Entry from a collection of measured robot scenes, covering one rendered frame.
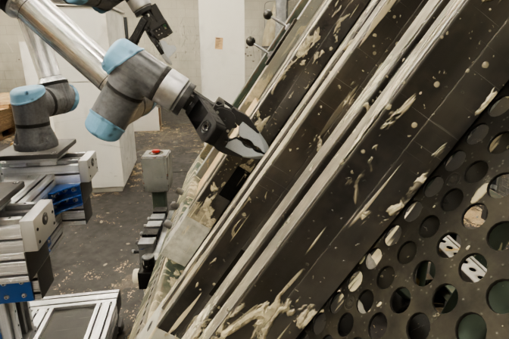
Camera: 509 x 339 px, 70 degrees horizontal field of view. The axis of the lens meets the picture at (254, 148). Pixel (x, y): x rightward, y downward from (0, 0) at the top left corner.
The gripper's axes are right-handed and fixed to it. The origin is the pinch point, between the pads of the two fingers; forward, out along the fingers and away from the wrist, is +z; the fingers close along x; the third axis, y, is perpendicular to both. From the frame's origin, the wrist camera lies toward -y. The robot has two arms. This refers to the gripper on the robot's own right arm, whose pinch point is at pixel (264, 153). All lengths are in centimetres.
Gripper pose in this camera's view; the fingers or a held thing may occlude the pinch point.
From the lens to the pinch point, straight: 73.7
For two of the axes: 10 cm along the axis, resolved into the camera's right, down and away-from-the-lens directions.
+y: -0.5, -2.9, 9.5
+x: -5.7, 7.9, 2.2
